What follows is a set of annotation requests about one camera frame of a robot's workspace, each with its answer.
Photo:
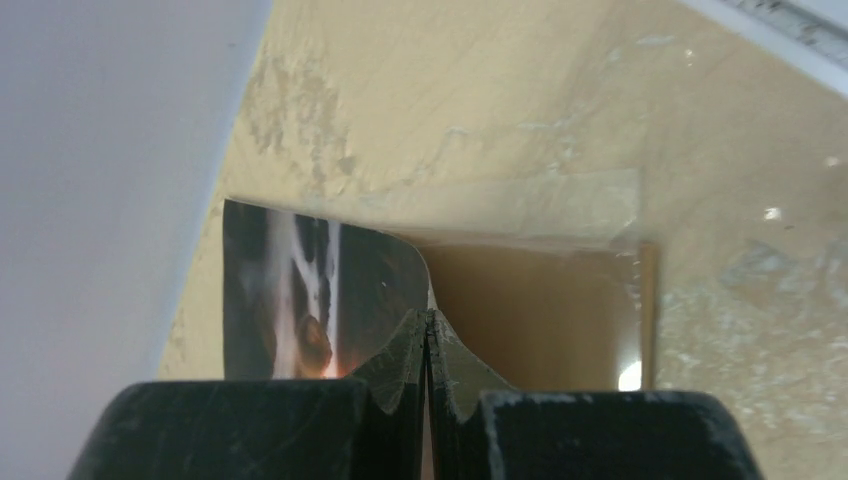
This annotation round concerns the sunset landscape photo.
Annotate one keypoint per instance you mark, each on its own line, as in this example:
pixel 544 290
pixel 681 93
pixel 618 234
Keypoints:
pixel 310 298

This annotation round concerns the clear glass pane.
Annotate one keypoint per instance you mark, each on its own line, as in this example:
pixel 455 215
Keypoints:
pixel 490 115

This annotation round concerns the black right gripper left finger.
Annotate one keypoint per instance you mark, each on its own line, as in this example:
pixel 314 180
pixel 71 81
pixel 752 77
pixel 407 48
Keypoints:
pixel 365 425

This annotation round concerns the aluminium side rail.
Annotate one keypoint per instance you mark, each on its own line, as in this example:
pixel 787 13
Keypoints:
pixel 809 36

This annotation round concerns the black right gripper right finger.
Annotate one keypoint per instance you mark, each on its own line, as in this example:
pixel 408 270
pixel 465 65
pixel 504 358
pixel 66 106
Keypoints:
pixel 484 428

